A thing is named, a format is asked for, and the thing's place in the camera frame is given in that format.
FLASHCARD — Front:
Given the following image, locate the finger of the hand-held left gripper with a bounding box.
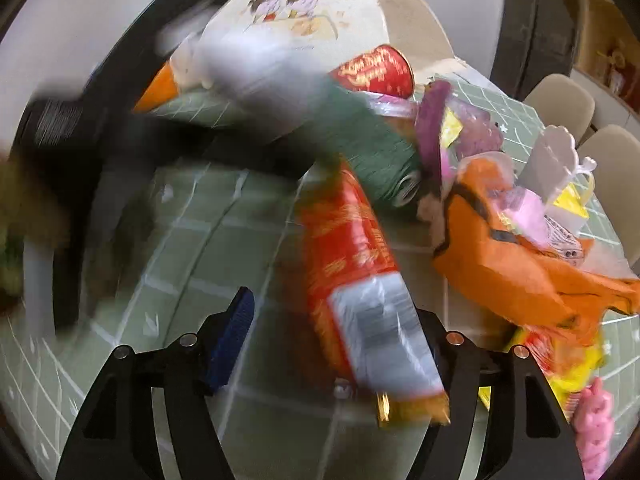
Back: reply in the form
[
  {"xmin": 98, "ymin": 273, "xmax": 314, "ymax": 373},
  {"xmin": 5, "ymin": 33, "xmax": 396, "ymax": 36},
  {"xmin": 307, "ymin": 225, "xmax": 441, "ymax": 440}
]
[{"xmin": 200, "ymin": 127, "xmax": 322, "ymax": 182}]

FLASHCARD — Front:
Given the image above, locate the black curved object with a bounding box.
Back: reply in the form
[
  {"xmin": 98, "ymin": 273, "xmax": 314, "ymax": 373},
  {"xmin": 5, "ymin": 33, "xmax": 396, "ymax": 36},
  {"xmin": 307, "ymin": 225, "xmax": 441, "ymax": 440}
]
[{"xmin": 10, "ymin": 0, "xmax": 242, "ymax": 161}]

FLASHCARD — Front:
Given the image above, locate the red round chips packet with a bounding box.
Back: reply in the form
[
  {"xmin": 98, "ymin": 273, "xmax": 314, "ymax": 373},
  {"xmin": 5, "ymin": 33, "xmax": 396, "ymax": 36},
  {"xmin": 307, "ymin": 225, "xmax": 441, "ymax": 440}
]
[{"xmin": 502, "ymin": 327, "xmax": 608, "ymax": 421}]

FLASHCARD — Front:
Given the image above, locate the white orange packet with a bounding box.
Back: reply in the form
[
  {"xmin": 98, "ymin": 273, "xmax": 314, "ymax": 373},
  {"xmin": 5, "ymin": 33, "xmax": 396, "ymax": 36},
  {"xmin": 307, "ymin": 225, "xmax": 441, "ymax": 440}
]
[{"xmin": 132, "ymin": 25, "xmax": 327, "ymax": 147}]

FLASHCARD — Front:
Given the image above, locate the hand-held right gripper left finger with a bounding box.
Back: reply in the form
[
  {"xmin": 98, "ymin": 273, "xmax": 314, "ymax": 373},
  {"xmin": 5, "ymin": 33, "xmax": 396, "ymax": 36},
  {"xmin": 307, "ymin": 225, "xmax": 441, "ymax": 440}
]
[{"xmin": 55, "ymin": 286, "xmax": 256, "ymax": 480}]

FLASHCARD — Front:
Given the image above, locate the dark green can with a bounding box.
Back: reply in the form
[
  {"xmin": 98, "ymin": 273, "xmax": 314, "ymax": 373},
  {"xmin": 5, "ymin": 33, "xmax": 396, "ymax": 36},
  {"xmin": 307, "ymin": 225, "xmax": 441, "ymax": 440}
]
[{"xmin": 320, "ymin": 85, "xmax": 424, "ymax": 211}]

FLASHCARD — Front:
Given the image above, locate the orange wrapper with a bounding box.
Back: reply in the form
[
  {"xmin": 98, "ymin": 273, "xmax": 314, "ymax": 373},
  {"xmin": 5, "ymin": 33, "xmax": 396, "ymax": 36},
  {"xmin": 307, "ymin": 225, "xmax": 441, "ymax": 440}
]
[{"xmin": 432, "ymin": 157, "xmax": 640, "ymax": 347}]

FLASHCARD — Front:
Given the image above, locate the white yellow paper box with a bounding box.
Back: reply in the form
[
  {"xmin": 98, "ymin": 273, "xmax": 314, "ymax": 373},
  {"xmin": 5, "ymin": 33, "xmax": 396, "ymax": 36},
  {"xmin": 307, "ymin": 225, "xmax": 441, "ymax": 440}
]
[{"xmin": 520, "ymin": 125, "xmax": 599, "ymax": 237}]

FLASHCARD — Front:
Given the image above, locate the wooden wall shelf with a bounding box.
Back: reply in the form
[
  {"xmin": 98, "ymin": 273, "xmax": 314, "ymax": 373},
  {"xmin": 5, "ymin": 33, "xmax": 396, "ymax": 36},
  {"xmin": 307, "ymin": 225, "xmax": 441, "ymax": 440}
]
[{"xmin": 565, "ymin": 0, "xmax": 640, "ymax": 107}]

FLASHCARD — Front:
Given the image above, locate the beige shell chair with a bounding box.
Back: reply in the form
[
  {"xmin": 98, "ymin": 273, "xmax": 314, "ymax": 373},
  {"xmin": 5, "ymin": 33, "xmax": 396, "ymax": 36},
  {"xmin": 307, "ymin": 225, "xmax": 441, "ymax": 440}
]
[
  {"xmin": 522, "ymin": 74, "xmax": 597, "ymax": 134},
  {"xmin": 575, "ymin": 125, "xmax": 640, "ymax": 267}
]

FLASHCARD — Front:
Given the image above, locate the pink pig candy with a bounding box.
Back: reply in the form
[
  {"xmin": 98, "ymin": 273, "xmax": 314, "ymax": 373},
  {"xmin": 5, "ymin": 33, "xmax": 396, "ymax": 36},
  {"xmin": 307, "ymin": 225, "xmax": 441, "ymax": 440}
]
[{"xmin": 572, "ymin": 377, "xmax": 617, "ymax": 480}]

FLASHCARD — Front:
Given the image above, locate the red gold snack packet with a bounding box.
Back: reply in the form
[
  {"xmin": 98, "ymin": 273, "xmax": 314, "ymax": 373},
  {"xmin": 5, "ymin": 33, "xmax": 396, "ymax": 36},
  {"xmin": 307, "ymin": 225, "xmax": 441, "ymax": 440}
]
[{"xmin": 295, "ymin": 160, "xmax": 452, "ymax": 429}]

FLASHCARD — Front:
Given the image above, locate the green grid tablecloth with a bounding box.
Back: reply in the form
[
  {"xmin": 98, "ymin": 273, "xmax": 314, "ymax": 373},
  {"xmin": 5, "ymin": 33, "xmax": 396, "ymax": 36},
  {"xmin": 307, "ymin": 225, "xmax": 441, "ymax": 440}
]
[{"xmin": 0, "ymin": 62, "xmax": 640, "ymax": 480}]

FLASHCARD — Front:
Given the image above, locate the purple wrapper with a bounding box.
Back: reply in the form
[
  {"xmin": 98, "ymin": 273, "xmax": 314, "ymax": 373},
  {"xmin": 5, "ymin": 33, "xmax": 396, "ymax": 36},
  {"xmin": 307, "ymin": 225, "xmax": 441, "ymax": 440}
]
[{"xmin": 415, "ymin": 80, "xmax": 506, "ymax": 196}]

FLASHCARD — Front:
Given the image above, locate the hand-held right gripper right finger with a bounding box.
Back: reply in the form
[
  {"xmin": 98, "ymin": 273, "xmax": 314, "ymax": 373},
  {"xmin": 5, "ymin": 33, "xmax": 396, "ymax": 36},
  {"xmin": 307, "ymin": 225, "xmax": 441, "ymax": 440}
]
[{"xmin": 410, "ymin": 309, "xmax": 586, "ymax": 480}]

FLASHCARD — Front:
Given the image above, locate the dark grey door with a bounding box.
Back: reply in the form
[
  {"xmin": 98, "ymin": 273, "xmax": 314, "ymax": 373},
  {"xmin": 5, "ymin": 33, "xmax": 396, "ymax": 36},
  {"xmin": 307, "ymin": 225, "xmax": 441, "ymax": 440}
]
[{"xmin": 492, "ymin": 0, "xmax": 587, "ymax": 97}]

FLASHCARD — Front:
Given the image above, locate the doll with red bag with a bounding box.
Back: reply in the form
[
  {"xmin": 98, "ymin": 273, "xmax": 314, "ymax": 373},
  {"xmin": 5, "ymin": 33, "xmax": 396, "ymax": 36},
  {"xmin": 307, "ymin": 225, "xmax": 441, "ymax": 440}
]
[{"xmin": 604, "ymin": 45, "xmax": 632, "ymax": 97}]

